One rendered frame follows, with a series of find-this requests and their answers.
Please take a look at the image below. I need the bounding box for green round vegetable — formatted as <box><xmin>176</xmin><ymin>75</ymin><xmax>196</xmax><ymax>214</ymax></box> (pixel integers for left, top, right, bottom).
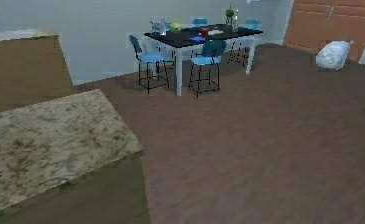
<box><xmin>168</xmin><ymin>21</ymin><xmax>183</xmax><ymax>34</ymax></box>

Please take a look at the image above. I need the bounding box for blue seat black leg chair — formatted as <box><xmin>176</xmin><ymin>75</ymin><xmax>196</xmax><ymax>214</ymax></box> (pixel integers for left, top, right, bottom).
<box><xmin>227</xmin><ymin>19</ymin><xmax>262</xmax><ymax>68</ymax></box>
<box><xmin>188</xmin><ymin>39</ymin><xmax>227</xmax><ymax>100</ymax></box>
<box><xmin>128</xmin><ymin>34</ymin><xmax>176</xmax><ymax>95</ymax></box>
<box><xmin>191</xmin><ymin>17</ymin><xmax>209</xmax><ymax>29</ymax></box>

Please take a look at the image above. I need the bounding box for black top white leg table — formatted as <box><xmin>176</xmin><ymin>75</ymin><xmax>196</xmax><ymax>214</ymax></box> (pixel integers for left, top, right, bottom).
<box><xmin>143</xmin><ymin>23</ymin><xmax>264</xmax><ymax>97</ymax></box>

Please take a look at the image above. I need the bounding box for pale blue statue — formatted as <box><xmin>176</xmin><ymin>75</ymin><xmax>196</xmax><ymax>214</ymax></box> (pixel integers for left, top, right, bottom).
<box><xmin>149</xmin><ymin>19</ymin><xmax>162</xmax><ymax>35</ymax></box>

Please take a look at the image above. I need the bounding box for green plant in glass vase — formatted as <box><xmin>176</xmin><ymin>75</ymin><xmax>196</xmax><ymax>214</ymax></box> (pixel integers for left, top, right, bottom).
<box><xmin>225</xmin><ymin>2</ymin><xmax>236</xmax><ymax>28</ymax></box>

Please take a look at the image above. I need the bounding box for marble top brown counter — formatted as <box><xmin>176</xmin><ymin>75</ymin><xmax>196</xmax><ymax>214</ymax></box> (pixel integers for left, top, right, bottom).
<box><xmin>0</xmin><ymin>29</ymin><xmax>75</xmax><ymax>115</ymax></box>
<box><xmin>0</xmin><ymin>88</ymin><xmax>152</xmax><ymax>224</ymax></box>

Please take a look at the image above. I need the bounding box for white plastic bag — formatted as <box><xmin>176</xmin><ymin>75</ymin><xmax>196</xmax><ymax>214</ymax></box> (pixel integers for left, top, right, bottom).
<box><xmin>315</xmin><ymin>39</ymin><xmax>355</xmax><ymax>71</ymax></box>

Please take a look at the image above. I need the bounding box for grey door handle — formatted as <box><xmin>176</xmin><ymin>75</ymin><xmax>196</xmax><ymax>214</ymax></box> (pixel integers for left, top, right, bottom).
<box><xmin>325</xmin><ymin>4</ymin><xmax>336</xmax><ymax>20</ymax></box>

